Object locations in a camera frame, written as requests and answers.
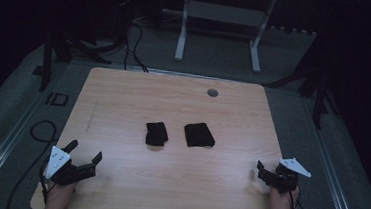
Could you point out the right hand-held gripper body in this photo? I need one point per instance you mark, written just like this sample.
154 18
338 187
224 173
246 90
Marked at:
284 179

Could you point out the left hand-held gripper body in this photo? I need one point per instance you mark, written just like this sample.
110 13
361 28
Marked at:
68 172

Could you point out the black sock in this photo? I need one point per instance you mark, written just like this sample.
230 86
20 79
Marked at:
156 134
199 134

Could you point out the person's left hand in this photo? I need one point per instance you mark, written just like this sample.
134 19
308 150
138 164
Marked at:
61 193

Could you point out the person's right hand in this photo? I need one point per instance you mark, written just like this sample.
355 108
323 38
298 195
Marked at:
281 204

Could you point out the grey round table grommet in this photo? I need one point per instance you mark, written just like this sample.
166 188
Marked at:
212 93

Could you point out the black tripod stand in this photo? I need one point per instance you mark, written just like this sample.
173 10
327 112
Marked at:
315 84
57 51

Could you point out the metal floor rail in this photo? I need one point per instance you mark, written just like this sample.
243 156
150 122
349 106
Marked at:
332 169
6 144

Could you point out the white metal stand frame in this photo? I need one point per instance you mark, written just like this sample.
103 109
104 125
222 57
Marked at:
224 14

